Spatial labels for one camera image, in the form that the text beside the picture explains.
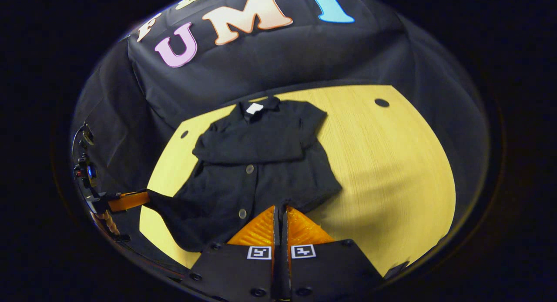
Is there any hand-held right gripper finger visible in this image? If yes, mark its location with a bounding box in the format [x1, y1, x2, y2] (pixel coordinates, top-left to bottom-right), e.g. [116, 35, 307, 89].
[183, 205, 279, 302]
[281, 205, 384, 302]

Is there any black short-sleeved button shirt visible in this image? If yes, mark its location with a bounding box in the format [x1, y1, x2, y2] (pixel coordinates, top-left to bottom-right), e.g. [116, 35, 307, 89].
[146, 96, 343, 253]

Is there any black backdrop cloth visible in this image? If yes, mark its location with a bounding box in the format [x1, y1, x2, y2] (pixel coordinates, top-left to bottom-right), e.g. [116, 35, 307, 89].
[70, 0, 492, 276]

